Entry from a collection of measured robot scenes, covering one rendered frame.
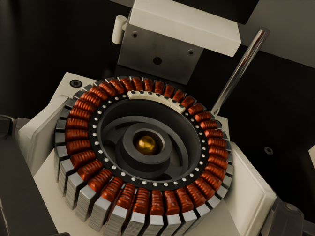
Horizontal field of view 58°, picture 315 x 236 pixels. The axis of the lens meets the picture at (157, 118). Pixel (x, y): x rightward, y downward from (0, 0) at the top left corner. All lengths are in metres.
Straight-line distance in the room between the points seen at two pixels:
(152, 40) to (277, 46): 0.22
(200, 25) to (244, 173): 0.09
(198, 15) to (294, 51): 0.30
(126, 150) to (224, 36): 0.09
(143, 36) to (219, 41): 0.12
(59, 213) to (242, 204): 0.10
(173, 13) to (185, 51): 0.12
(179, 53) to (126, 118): 0.10
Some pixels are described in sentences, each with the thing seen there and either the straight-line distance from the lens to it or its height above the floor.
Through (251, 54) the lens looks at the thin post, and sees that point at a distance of 0.23.
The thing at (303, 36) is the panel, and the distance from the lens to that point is 0.44.
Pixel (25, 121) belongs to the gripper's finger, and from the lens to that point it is 0.17.
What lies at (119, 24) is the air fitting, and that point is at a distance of 0.28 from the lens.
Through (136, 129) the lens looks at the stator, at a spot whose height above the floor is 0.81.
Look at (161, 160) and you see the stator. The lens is 0.18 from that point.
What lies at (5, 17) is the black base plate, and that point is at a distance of 0.34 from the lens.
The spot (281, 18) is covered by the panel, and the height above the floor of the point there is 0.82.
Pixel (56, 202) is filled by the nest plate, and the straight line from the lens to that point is 0.18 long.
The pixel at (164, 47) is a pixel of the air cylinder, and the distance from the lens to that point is 0.28.
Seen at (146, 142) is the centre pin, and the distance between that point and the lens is 0.18.
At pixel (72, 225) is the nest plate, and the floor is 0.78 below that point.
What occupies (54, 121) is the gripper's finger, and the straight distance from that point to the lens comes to 0.17.
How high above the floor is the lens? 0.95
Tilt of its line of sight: 44 degrees down
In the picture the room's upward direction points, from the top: 23 degrees clockwise
